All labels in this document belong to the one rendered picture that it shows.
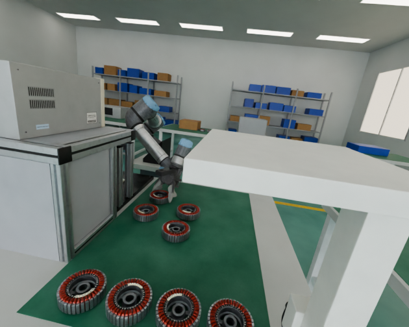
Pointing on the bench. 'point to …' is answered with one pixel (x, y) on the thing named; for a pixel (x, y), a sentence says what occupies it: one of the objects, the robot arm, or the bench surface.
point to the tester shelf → (60, 145)
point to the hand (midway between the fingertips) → (159, 198)
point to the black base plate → (142, 180)
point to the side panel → (84, 200)
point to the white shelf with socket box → (337, 181)
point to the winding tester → (40, 100)
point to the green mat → (171, 258)
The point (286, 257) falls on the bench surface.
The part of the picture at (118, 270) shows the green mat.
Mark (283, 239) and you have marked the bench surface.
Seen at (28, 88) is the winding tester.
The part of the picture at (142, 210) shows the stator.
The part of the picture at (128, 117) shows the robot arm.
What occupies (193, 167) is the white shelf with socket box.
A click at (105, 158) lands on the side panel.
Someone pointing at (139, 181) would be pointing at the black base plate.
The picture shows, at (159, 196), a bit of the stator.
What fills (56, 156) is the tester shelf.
